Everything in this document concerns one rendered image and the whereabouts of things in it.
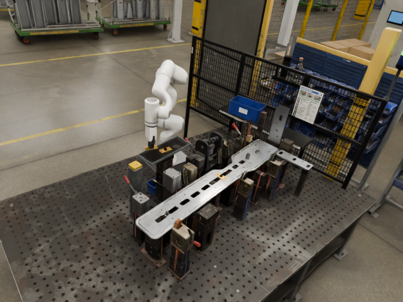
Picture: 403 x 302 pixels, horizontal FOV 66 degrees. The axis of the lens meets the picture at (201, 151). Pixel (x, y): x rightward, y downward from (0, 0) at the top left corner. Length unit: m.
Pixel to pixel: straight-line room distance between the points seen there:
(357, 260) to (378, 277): 0.22
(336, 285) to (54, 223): 2.35
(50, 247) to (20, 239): 0.20
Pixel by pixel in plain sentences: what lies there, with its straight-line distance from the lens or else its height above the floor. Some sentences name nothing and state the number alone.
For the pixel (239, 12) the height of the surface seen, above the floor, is 1.65.
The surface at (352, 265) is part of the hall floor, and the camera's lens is 3.42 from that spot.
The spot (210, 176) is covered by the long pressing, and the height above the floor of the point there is 1.00.
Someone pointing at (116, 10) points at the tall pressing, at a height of 0.50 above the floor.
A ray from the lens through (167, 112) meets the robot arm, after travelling 1.86.
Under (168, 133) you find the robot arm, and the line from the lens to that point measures 2.50.
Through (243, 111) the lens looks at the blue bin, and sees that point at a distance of 2.94.
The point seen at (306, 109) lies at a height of 1.25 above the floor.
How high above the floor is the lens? 2.36
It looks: 34 degrees down
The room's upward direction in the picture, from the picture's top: 7 degrees clockwise
